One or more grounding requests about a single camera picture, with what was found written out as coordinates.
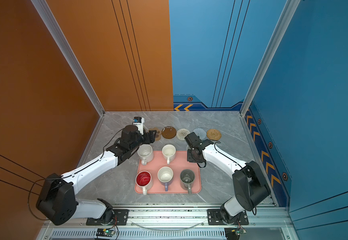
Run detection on blue grey woven coaster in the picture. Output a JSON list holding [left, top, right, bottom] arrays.
[[193, 128, 207, 140]]

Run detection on white woven round coaster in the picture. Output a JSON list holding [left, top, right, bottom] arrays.
[[176, 129, 190, 141]]

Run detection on paw shaped cork coaster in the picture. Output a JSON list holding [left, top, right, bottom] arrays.
[[149, 127, 162, 142]]

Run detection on tan wicker round coaster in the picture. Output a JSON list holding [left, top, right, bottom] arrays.
[[206, 129, 222, 141]]

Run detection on dark brown rimmed coaster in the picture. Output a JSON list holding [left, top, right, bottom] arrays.
[[162, 126, 177, 139]]

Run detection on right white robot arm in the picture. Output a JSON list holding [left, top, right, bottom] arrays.
[[185, 133, 271, 225]]

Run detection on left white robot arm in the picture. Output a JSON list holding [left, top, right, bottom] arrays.
[[36, 125, 157, 226]]

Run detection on white mug back left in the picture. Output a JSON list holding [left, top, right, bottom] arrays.
[[138, 144, 154, 166]]

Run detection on grey green mug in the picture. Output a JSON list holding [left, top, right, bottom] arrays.
[[180, 169, 195, 195]]

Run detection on white mug back middle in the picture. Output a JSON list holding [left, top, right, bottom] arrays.
[[162, 145, 176, 165]]

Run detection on purple mug white inside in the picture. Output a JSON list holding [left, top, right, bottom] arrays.
[[157, 167, 174, 192]]

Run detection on pink rectangular tray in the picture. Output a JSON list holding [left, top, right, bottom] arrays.
[[135, 151, 202, 195]]

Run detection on red inside white mug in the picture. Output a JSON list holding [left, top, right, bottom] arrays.
[[136, 171, 154, 196]]

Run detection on circuit board right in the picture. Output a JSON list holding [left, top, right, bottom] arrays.
[[224, 228, 247, 240]]

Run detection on green circuit board left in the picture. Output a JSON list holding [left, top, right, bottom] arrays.
[[96, 228, 117, 240]]

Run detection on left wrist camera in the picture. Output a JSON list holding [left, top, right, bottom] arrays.
[[133, 117, 145, 135]]

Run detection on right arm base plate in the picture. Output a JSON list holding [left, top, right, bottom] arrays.
[[207, 209, 249, 226]]

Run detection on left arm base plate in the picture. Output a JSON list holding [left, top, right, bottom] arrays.
[[86, 209, 129, 226]]

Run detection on aluminium front rail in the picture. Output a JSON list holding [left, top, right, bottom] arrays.
[[37, 205, 298, 240]]

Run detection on aluminium corner post left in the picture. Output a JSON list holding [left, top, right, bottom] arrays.
[[31, 0, 105, 117]]

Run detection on aluminium corner post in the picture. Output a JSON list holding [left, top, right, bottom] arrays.
[[31, 0, 105, 117], [240, 0, 301, 117]]

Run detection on aluminium corner post right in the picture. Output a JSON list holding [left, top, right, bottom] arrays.
[[240, 0, 301, 117]]

